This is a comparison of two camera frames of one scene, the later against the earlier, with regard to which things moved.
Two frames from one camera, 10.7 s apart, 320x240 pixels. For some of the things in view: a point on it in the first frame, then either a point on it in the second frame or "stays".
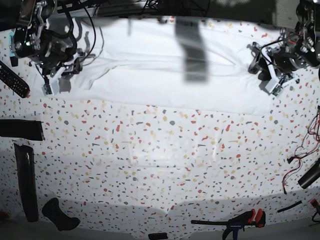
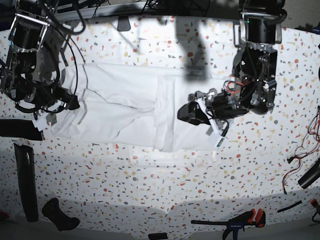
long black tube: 25,160 stays
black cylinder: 310,176 stays
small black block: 158,236 stays
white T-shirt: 201,63 → 131,106
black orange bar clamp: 252,218 stays
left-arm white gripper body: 275,87 → 202,108
